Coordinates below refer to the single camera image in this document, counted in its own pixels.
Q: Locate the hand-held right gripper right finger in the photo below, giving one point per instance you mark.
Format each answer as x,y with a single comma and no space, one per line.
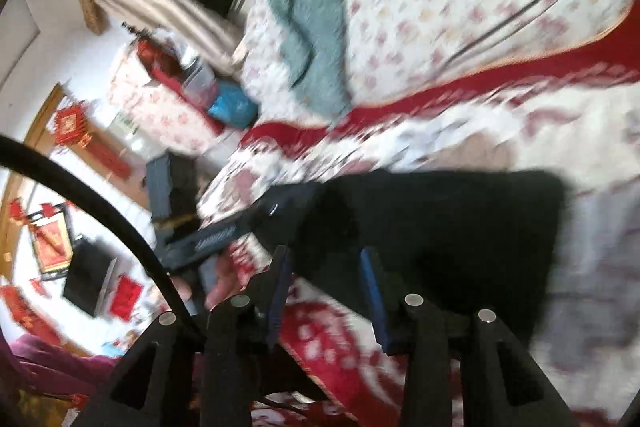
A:
377,307

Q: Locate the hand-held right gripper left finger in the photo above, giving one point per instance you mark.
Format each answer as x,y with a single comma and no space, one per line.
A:
277,297

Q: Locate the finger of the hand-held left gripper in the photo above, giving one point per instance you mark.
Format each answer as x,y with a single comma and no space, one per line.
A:
285,203

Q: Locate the black pants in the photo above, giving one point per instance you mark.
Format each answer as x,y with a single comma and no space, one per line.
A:
425,227

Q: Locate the person's left hand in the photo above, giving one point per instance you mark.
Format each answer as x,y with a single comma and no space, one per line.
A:
225,279

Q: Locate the red paper square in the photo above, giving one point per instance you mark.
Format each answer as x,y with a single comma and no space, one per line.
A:
125,297

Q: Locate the blue bag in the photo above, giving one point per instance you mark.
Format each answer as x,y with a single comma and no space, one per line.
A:
230,104

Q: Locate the black monitor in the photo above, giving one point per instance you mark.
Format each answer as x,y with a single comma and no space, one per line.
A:
87,277

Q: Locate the floral covered cabinet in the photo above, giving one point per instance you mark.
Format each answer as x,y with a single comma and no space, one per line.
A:
160,112

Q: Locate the framed red picture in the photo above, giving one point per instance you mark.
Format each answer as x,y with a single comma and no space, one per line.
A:
50,242

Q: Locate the red knot decoration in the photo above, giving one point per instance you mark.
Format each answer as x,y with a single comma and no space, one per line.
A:
70,127

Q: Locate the teal fleece blanket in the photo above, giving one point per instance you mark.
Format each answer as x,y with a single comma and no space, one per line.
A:
310,17

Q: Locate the maroon cloth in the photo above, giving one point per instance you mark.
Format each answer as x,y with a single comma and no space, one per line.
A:
45,372

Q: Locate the red and white plush blanket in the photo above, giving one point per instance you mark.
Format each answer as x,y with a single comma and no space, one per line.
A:
600,257

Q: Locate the beige curtain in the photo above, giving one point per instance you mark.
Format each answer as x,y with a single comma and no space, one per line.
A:
150,2

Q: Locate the floral bedsheet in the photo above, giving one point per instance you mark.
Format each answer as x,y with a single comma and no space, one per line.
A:
450,7

